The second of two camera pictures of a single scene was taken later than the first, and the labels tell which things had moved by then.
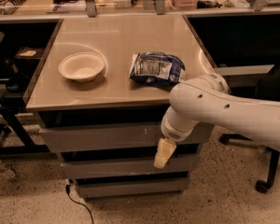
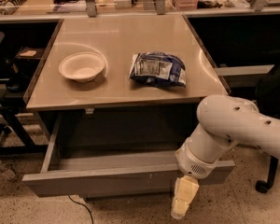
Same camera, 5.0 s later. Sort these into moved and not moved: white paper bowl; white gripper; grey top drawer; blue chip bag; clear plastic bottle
Moved: grey top drawer; white gripper
Not moved: blue chip bag; clear plastic bottle; white paper bowl
